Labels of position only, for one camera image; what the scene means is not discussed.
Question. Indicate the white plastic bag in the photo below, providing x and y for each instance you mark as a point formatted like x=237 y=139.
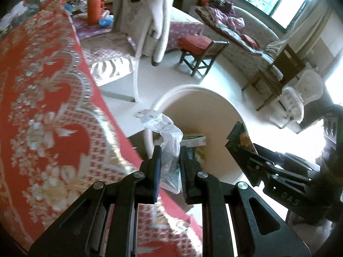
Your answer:
x=13 y=16

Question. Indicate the small wooden stool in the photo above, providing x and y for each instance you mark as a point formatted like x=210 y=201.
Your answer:
x=203 y=61

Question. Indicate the red thermos flask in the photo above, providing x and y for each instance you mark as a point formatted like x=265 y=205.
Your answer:
x=95 y=10

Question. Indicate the red floral tablecloth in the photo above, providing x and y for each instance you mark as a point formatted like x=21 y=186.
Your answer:
x=40 y=85

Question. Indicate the red stool cushion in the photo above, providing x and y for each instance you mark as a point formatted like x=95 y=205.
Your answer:
x=195 y=44

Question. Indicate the dark green snack wrapper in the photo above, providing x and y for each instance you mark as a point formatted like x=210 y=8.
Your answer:
x=241 y=142

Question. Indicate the purple floral cloth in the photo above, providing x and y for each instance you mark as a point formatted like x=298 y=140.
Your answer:
x=185 y=32

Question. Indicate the patterned seat cushion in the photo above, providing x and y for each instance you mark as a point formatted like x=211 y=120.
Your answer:
x=107 y=59

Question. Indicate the wooden chair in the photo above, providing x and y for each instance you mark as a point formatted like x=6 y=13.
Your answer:
x=288 y=64

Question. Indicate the beige trash bin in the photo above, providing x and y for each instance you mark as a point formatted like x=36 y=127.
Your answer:
x=203 y=107

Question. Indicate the white plastic chair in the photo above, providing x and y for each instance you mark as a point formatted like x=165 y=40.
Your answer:
x=308 y=85

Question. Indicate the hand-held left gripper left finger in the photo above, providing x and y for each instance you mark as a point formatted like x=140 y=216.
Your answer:
x=156 y=171

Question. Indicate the green white drink carton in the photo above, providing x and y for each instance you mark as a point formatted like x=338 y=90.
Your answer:
x=194 y=140

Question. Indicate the white coat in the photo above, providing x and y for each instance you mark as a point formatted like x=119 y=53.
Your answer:
x=158 y=18

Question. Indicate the clear plastic wrapper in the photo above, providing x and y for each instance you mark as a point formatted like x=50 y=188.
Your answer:
x=168 y=139

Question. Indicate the pink purple clothes pile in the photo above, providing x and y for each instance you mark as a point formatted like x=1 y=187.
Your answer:
x=227 y=18

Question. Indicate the white floral sofa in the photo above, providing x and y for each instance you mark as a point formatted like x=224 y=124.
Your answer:
x=241 y=59

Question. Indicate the window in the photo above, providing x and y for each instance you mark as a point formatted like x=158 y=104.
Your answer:
x=268 y=0

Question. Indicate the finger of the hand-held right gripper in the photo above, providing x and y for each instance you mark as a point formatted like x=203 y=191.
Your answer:
x=286 y=162
x=260 y=174

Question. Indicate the blue plastic bag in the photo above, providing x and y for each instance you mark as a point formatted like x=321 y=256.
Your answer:
x=106 y=22

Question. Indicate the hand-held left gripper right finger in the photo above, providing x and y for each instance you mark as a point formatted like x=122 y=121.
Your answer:
x=185 y=171

